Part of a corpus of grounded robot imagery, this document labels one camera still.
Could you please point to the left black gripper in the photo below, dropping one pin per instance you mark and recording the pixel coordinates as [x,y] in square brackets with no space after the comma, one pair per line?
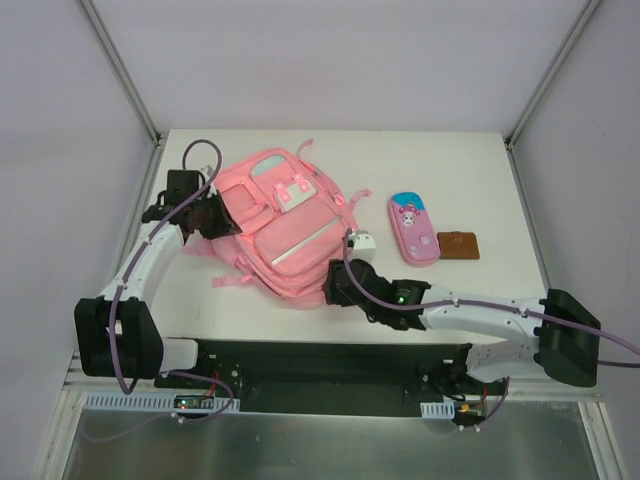
[216,215]

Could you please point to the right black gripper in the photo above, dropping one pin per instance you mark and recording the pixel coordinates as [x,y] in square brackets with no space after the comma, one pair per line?
[335,282]

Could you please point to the pink student backpack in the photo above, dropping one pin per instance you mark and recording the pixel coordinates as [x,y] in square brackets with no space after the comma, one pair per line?
[292,219]

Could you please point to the pink cartoon pencil case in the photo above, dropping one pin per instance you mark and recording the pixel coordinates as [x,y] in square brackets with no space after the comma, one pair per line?
[413,229]

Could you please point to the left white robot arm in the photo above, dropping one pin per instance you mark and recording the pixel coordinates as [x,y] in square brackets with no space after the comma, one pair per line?
[117,336]

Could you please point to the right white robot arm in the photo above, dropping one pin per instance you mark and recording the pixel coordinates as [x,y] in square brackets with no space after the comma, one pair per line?
[556,335]

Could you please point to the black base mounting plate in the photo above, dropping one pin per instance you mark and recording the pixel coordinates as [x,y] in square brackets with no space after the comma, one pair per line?
[383,380]

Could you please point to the brown leather wallet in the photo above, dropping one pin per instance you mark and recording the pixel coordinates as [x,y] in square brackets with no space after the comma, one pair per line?
[457,245]

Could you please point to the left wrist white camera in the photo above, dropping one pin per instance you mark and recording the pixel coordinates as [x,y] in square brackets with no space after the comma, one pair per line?
[208,171]

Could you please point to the right white cable duct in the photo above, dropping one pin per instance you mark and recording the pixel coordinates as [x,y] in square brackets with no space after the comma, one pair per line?
[443,410]

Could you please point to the white cable duct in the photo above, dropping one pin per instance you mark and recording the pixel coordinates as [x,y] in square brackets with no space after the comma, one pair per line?
[443,410]
[159,403]

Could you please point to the left white cable duct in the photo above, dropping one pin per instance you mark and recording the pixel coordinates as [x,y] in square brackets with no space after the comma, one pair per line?
[159,403]

